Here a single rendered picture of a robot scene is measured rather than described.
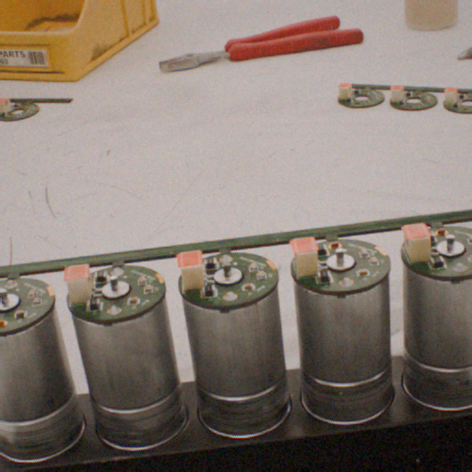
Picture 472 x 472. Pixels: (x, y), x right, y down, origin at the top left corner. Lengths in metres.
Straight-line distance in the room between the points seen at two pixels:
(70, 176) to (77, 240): 0.07
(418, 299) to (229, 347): 0.05
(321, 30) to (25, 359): 0.42
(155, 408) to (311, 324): 0.05
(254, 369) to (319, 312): 0.02
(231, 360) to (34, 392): 0.05
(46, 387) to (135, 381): 0.02
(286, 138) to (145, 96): 0.11
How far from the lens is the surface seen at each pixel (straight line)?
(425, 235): 0.24
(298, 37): 0.59
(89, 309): 0.23
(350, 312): 0.23
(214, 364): 0.24
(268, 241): 0.25
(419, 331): 0.24
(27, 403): 0.25
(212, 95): 0.53
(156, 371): 0.24
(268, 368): 0.24
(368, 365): 0.24
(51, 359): 0.24
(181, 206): 0.41
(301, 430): 0.25
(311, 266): 0.23
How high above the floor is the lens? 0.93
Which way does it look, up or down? 29 degrees down
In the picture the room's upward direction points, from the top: 7 degrees counter-clockwise
